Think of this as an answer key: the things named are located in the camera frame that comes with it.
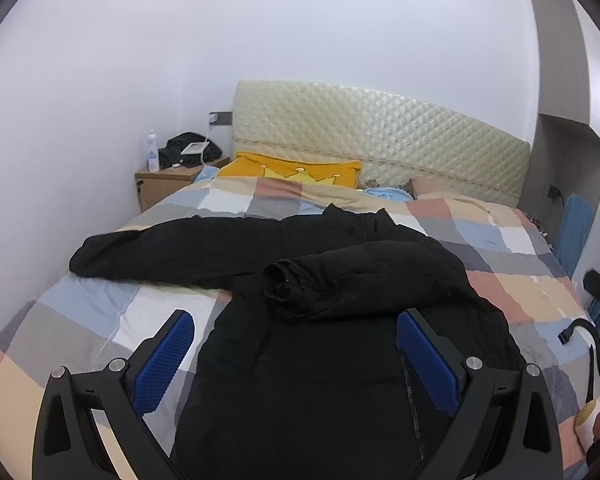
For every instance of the blue hanging towel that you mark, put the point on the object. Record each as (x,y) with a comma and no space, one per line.
(573,232)

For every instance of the wooden nightstand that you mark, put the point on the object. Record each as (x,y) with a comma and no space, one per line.
(153,187)

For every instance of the yellow crown pillow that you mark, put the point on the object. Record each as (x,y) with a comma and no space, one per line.
(249,164)

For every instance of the cream quilted headboard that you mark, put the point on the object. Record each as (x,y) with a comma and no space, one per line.
(393,137)

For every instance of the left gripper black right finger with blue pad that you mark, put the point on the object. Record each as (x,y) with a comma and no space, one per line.
(502,422)

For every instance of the grey wall socket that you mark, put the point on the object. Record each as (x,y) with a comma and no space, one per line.
(221,119)

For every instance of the black bag on nightstand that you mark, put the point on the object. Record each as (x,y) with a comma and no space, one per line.
(170,154)

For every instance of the grey wardrobe panel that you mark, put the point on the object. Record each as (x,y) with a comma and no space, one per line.
(564,77)

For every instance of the light blue pillow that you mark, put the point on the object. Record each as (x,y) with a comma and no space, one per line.
(389,193)

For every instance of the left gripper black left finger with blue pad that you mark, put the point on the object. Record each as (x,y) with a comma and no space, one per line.
(67,443)

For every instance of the white lotion bottle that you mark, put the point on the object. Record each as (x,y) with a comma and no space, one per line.
(153,162)

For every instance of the black puffer jacket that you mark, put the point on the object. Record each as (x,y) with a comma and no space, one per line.
(300,377)

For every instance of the white tablet device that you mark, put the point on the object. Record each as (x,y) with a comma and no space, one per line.
(194,148)

